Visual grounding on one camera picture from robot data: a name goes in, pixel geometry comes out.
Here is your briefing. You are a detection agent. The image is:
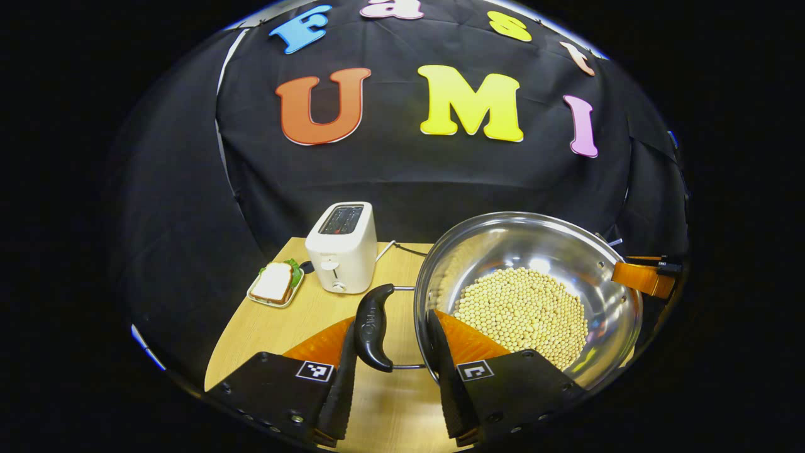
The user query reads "toaster power cable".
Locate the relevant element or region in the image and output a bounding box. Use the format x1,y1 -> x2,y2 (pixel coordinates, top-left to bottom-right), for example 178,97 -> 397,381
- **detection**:
375,240 -> 430,262

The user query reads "black backdrop cloth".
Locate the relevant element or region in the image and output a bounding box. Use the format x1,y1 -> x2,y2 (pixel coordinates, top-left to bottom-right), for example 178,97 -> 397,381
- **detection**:
107,0 -> 689,378

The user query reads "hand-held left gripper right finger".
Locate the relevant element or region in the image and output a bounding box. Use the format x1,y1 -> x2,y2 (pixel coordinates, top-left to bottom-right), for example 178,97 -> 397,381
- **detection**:
426,308 -> 587,449

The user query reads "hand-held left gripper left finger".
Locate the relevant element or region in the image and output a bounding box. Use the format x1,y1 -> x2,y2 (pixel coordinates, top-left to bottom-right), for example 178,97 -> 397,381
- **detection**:
204,316 -> 359,449

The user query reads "white toaster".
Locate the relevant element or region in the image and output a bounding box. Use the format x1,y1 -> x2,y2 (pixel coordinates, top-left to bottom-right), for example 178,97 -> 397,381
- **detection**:
305,201 -> 378,294

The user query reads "stainless steel pot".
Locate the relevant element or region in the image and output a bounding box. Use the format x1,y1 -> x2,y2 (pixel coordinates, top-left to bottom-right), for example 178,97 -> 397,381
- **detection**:
354,211 -> 644,391

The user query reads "sandwich with lettuce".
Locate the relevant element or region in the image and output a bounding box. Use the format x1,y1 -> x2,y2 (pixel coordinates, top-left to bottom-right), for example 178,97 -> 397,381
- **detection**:
252,258 -> 304,306

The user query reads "pile of yellow soybeans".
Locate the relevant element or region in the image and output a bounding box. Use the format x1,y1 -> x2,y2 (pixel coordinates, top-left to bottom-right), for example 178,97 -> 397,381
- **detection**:
453,267 -> 590,371

